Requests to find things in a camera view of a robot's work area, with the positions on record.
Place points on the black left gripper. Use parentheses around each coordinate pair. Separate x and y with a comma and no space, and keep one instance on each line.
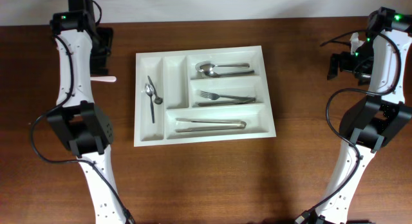
(108,34)

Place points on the silver fork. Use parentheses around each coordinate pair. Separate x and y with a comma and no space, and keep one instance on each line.
(215,96)
(224,103)

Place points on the small dark metal teaspoon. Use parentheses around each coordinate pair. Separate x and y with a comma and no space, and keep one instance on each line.
(149,91)

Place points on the white plastic cutlery tray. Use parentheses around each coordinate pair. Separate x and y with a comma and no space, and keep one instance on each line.
(179,84)

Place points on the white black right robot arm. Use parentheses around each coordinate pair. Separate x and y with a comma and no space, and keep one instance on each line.
(377,58)

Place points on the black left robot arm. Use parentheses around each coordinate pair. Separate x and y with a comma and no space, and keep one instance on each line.
(80,125)

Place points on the silver tablespoon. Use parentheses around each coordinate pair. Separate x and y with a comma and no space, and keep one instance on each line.
(213,74)
(207,66)

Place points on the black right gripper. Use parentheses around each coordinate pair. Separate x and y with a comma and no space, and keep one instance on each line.
(343,58)

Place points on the pink plastic knife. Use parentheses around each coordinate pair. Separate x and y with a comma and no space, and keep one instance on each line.
(109,79)

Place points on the small silver teaspoon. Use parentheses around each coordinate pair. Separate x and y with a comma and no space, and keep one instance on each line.
(157,100)

